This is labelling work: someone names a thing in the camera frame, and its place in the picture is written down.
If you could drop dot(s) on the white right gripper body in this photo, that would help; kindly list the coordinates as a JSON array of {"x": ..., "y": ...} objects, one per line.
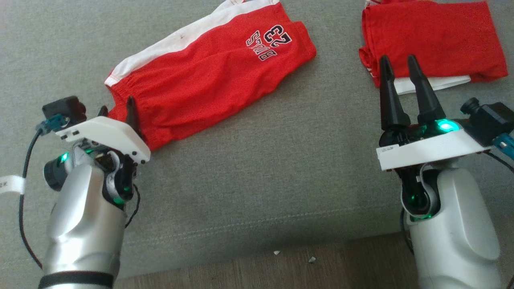
[{"x": 433, "y": 150}]

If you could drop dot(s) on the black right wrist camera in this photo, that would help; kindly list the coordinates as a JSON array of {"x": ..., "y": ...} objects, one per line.
[{"x": 492, "y": 118}]

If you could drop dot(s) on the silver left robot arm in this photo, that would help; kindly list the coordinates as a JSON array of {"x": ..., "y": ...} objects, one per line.
[{"x": 80, "y": 224}]

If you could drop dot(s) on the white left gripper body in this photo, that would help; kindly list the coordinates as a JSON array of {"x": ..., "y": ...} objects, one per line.
[{"x": 108, "y": 134}]

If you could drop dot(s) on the red basketball shorts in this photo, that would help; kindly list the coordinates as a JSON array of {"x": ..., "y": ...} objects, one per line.
[{"x": 200, "y": 80}]

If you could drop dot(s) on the red shorts with white stripe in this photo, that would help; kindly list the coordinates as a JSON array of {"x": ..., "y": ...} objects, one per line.
[{"x": 433, "y": 36}]

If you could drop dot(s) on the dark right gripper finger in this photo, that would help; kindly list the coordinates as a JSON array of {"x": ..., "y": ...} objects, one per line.
[
  {"x": 425, "y": 100},
  {"x": 391, "y": 104}
]

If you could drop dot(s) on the grey fabric sofa seat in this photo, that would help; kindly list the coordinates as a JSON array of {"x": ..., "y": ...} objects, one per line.
[{"x": 261, "y": 160}]

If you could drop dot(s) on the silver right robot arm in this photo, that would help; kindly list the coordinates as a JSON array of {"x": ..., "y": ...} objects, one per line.
[{"x": 453, "y": 233}]

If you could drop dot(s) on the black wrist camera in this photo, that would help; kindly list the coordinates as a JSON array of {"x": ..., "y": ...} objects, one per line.
[
  {"x": 64, "y": 108},
  {"x": 492, "y": 118}
]

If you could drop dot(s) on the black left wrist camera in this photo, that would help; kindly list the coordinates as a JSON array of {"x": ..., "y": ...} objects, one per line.
[{"x": 64, "y": 108}]

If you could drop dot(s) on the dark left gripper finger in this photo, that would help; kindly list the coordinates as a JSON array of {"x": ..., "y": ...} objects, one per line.
[
  {"x": 104, "y": 111},
  {"x": 131, "y": 116}
]

